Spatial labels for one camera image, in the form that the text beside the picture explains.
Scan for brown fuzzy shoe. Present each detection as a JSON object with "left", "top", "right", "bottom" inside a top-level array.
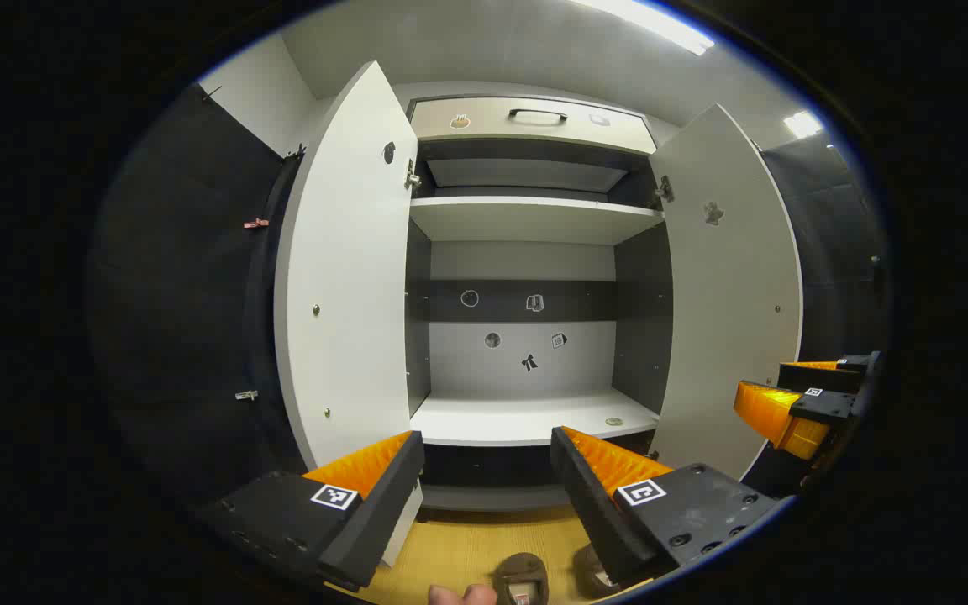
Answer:
[
  {"left": 492, "top": 552, "right": 550, "bottom": 605},
  {"left": 572, "top": 543, "right": 623, "bottom": 600}
]

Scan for long ceiling light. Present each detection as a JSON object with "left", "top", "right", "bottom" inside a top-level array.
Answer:
[{"left": 568, "top": 0, "right": 716, "bottom": 56}]

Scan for white cabinet door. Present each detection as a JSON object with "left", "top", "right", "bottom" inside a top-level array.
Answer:
[
  {"left": 274, "top": 60, "right": 420, "bottom": 568},
  {"left": 648, "top": 103, "right": 804, "bottom": 481}
]

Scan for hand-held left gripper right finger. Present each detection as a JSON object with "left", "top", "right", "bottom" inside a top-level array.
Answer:
[{"left": 550, "top": 426, "right": 787, "bottom": 589}]

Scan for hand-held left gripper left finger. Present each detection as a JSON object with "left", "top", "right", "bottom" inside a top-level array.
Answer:
[{"left": 198, "top": 430, "right": 426, "bottom": 593}]

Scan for white cabinet drawer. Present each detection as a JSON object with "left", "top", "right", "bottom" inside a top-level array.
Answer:
[{"left": 408, "top": 95, "right": 660, "bottom": 156}]

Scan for black backdrop cloth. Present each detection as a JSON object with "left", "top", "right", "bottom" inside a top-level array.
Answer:
[
  {"left": 89, "top": 84, "right": 308, "bottom": 522},
  {"left": 757, "top": 134, "right": 892, "bottom": 497}
]

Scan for white shoe cabinet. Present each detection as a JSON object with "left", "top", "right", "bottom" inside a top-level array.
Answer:
[{"left": 404, "top": 92, "right": 676, "bottom": 513}]

